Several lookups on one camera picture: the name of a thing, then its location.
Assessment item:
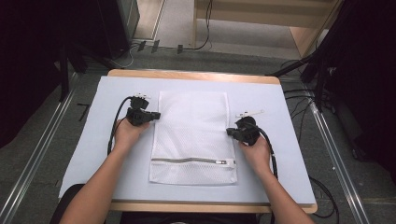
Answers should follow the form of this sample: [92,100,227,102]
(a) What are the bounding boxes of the white mesh laundry bag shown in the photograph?
[148,90,238,187]

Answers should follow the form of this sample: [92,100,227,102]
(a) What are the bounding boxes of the metal floor rail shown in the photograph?
[303,90,372,224]
[0,72,80,224]

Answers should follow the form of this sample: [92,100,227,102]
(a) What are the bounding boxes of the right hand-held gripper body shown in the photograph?
[232,108,265,147]

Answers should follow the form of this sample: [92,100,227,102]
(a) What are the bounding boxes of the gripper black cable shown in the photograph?
[243,121,280,181]
[106,95,134,157]

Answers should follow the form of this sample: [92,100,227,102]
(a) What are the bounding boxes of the black floor cables bundle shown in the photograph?
[279,59,340,147]

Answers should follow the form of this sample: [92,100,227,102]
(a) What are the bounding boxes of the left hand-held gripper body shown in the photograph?
[125,92,153,127]

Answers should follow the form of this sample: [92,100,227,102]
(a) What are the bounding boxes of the person's right hand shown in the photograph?
[238,134,273,177]

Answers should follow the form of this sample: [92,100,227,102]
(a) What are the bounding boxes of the black cable on floor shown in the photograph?
[130,0,215,52]

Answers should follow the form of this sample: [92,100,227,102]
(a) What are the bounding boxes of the black metal stand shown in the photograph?
[57,43,92,104]

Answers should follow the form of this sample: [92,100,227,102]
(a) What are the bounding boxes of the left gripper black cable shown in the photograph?
[106,95,134,157]

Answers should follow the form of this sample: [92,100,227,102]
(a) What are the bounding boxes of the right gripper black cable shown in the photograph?
[243,121,280,181]

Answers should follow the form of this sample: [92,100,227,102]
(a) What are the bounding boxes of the wooden table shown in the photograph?
[106,68,318,215]

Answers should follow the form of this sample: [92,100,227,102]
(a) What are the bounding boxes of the light wooden furniture frame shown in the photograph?
[191,0,344,59]

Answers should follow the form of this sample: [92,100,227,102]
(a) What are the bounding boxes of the person's left hand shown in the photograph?
[113,118,151,153]

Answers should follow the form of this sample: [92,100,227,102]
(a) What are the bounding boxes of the pale blue table mat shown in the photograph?
[58,76,318,205]

